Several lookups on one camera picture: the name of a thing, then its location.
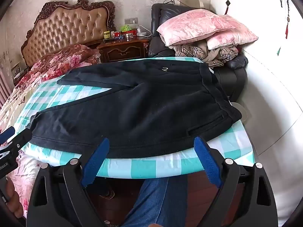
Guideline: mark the beige round object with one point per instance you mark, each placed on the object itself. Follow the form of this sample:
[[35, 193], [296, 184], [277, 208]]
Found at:
[[243, 113]]

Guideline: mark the black knot ornament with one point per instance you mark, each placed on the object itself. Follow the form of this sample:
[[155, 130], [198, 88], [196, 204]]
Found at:
[[227, 3]]

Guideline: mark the dark wooden nightstand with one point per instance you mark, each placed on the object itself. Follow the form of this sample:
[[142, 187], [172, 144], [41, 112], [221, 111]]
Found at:
[[123, 50]]

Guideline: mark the black pants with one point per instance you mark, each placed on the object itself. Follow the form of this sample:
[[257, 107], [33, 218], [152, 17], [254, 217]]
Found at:
[[142, 111]]

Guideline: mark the white power strip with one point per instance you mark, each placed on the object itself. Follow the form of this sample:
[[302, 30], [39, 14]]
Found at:
[[139, 30]]

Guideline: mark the brown slipper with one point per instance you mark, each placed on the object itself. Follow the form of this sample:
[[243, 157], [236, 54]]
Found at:
[[107, 192]]

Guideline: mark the green plastic bag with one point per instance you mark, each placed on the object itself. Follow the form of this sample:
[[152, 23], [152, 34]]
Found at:
[[125, 28]]

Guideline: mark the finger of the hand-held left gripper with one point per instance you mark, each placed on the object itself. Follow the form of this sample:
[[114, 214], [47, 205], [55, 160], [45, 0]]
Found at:
[[21, 139], [6, 135]]

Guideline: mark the beige folded blanket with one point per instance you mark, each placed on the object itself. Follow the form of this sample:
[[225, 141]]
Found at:
[[210, 53]]

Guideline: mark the white wardrobe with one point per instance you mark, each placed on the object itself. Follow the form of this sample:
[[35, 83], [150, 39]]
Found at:
[[260, 52]]

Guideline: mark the teal white checked cloth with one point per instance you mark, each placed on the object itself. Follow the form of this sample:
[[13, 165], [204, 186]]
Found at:
[[146, 166]]

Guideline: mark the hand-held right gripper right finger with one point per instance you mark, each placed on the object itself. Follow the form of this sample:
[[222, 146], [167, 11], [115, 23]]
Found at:
[[208, 160]]

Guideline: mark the white wall socket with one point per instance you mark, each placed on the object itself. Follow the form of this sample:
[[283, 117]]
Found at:
[[129, 20]]

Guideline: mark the large pink floral pillow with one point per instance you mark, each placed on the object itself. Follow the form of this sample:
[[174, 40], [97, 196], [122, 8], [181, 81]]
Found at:
[[189, 26]]

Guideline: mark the red floral bed quilt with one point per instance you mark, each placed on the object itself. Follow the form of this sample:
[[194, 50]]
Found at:
[[9, 115]]

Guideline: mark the small pink floral pillow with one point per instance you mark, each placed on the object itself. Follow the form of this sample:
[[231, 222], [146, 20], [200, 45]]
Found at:
[[234, 39]]

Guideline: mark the yellow jar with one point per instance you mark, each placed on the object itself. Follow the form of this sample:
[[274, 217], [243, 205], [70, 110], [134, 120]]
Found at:
[[107, 35]]

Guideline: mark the brown plaid blanket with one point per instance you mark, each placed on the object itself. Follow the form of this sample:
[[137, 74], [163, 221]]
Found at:
[[189, 50]]

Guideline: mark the tufted leather carved headboard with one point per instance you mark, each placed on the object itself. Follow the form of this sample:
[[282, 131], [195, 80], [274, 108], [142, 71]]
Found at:
[[68, 28]]

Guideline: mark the black leather armchair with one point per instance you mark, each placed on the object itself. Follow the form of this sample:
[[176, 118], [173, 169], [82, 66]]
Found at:
[[156, 42]]

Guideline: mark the person's left hand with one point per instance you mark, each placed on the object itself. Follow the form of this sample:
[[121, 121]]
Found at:
[[13, 198]]

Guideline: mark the pink curtain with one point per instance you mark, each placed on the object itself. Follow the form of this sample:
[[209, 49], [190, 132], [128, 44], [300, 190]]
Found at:
[[4, 87]]

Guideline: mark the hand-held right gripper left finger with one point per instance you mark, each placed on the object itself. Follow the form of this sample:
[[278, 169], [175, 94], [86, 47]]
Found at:
[[94, 164]]

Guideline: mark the red packet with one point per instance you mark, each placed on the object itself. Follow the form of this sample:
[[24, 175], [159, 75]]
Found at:
[[117, 33]]

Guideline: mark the red tassel ornament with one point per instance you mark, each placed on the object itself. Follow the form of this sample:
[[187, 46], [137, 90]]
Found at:
[[287, 26]]

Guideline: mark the person's leg in jeans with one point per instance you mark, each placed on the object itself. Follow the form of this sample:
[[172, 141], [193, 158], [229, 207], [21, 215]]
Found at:
[[153, 201]]

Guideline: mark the picture frame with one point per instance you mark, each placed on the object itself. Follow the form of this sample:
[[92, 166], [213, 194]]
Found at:
[[16, 71]]

